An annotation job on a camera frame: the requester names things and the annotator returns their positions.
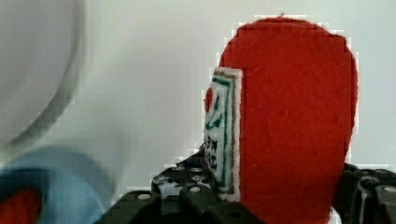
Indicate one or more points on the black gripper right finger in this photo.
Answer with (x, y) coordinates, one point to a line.
(366, 196)

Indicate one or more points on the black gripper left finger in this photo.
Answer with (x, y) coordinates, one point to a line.
(184, 194)

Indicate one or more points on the red felt ketchup bottle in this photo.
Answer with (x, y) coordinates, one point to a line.
(279, 115)

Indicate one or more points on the blue bowl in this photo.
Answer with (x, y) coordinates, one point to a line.
(73, 187)

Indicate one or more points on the small red toy in bowl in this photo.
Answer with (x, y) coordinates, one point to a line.
(21, 207)

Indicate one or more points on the large lilac plate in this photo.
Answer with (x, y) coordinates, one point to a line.
(40, 48)

